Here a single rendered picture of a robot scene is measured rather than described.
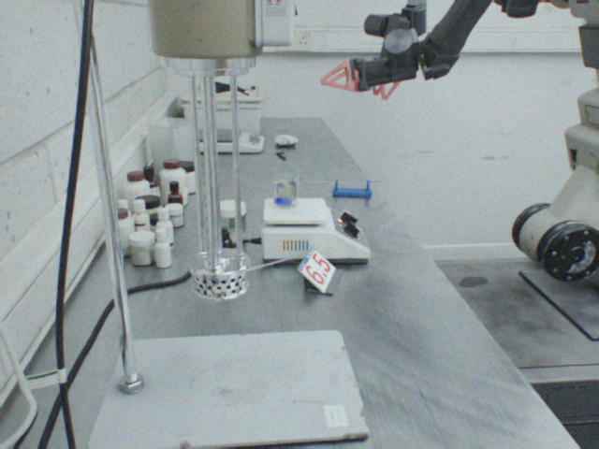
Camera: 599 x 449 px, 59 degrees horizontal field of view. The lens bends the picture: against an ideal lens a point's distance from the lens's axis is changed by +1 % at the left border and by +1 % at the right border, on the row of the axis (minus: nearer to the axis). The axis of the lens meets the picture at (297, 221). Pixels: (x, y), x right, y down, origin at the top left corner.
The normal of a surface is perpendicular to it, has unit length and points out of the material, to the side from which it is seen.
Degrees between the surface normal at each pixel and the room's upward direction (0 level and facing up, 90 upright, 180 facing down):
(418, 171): 90
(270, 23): 90
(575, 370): 0
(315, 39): 90
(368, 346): 0
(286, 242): 90
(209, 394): 0
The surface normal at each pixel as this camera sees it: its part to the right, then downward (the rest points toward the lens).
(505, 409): 0.01, -0.93
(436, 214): 0.10, 0.37
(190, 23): -0.12, 0.37
